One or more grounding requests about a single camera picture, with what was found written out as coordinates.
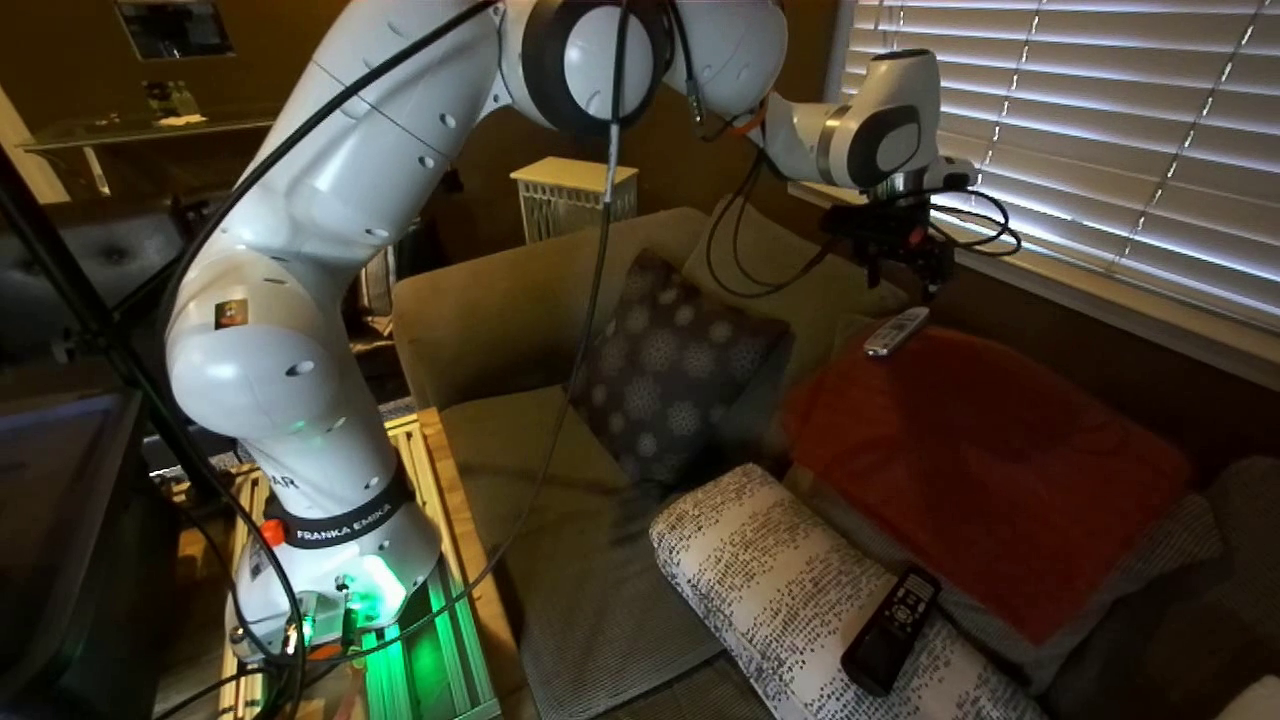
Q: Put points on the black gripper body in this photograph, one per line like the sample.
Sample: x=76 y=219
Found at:
x=893 y=235

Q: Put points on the grey remote control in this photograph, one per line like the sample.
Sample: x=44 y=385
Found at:
x=893 y=335

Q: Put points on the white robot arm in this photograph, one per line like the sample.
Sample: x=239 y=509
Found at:
x=360 y=161

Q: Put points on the white dotted pillow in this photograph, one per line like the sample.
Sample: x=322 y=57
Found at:
x=787 y=594

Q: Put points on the black remote control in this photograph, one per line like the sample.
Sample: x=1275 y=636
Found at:
x=889 y=635

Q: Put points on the grey patterned cushion under fleece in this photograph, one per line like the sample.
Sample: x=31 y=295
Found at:
x=1186 y=536

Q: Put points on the window blinds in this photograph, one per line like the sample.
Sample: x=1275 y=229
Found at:
x=1129 y=137

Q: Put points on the dark floral cushion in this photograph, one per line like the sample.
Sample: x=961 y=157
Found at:
x=665 y=370

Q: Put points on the white wicker basket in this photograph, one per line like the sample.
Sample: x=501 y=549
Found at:
x=562 y=194

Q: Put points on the beige sofa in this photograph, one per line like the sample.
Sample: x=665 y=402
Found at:
x=594 y=630

